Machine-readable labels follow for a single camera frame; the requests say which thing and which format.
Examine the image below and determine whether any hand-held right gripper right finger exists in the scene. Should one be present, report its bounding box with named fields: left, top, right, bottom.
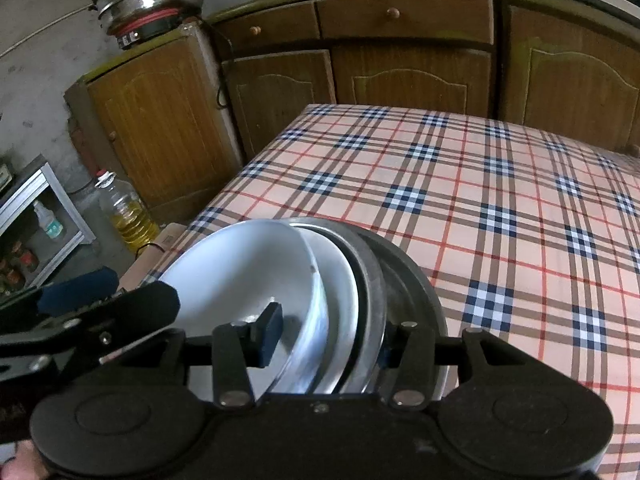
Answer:
left=377, top=321, right=543, bottom=408

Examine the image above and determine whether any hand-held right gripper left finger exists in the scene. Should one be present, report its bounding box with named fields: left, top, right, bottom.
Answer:
left=160, top=301, right=284, bottom=407

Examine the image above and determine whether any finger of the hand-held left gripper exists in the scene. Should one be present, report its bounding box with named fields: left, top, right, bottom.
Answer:
left=79, top=280, right=181, bottom=344
left=0, top=267, right=121, bottom=333

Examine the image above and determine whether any steel bowl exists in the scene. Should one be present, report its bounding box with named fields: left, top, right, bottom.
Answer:
left=299, top=216, right=389, bottom=394

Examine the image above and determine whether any large steel plate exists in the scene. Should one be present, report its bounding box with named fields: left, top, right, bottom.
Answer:
left=357, top=229, right=449, bottom=404

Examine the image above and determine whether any blue patterned white bowl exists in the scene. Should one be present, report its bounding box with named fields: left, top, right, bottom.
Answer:
left=157, top=218, right=331, bottom=404

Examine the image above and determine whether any wide white bowl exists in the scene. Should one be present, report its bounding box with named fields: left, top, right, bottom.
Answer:
left=294, top=226, right=362, bottom=396

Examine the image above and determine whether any person's left hand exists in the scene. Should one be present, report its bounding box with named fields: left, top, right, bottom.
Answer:
left=14, top=440, right=52, bottom=480

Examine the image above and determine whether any flat cardboard box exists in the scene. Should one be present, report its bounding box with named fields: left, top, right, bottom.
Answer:
left=119, top=221, right=189, bottom=292

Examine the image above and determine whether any small white bottle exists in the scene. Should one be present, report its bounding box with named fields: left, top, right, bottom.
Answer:
left=32, top=199, right=66, bottom=242

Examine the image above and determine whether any cooking oil bottle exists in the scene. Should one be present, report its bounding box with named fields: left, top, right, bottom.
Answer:
left=98, top=169, right=161, bottom=257

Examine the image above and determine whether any metal shelf rack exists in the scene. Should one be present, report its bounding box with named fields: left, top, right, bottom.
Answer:
left=0, top=154, right=97, bottom=302

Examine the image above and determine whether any plaid tablecloth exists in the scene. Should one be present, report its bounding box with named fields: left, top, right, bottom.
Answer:
left=144, top=103, right=640, bottom=480

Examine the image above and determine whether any narrow wooden cabinet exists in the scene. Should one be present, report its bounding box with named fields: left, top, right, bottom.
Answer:
left=64, top=24, right=247, bottom=222

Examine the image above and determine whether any red black induction cooker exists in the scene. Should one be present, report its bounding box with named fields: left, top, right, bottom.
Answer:
left=104, top=4, right=189, bottom=52

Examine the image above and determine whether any long wooden sideboard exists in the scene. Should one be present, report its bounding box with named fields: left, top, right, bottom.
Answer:
left=204, top=0, right=640, bottom=161

